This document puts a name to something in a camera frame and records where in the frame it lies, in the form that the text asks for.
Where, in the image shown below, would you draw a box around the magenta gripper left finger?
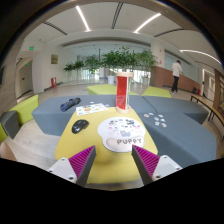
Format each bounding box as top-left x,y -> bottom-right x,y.
48,146 -> 96,187

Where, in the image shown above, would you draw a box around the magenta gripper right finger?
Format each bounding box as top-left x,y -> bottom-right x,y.
132,145 -> 182,185

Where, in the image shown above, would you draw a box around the black computer mouse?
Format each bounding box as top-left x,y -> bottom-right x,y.
71,119 -> 89,134

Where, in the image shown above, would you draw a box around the white puppy mouse pad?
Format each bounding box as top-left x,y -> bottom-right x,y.
98,117 -> 146,153

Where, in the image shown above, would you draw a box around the grey sofa right section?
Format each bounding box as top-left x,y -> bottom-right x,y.
135,96 -> 216,168

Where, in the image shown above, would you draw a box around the grey sofa section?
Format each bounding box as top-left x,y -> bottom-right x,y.
31,94 -> 158,137
135,96 -> 216,168

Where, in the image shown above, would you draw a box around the grey sofa left section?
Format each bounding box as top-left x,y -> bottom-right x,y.
31,94 -> 158,137

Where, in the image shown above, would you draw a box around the sticker sheet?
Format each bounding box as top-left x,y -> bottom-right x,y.
76,103 -> 107,116

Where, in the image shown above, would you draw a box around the dark blue cloth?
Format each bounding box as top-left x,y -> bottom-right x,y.
60,97 -> 81,112

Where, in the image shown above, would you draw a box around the green pouf back right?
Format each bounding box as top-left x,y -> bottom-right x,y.
143,86 -> 171,98

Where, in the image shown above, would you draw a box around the green pouf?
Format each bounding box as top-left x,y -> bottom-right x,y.
86,83 -> 140,96
143,86 -> 171,98

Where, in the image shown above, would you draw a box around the green bench seat left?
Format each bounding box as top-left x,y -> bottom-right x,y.
11,95 -> 39,125

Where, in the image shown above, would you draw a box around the green pouf back left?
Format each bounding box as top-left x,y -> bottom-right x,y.
86,83 -> 140,96

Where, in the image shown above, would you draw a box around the grey seat cushion left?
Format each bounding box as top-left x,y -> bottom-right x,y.
0,111 -> 20,139

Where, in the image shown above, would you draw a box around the wooden bench right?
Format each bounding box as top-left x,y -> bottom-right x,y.
190,95 -> 224,127

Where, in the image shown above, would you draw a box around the red fire extinguisher box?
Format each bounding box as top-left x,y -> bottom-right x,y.
51,77 -> 57,88

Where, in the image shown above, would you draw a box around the red and wood stand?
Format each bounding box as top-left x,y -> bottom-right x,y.
116,72 -> 133,114

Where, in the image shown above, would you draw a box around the person in white shirt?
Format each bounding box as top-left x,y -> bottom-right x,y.
171,60 -> 183,93

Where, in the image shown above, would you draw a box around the green potted plants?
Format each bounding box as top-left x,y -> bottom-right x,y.
64,47 -> 157,77

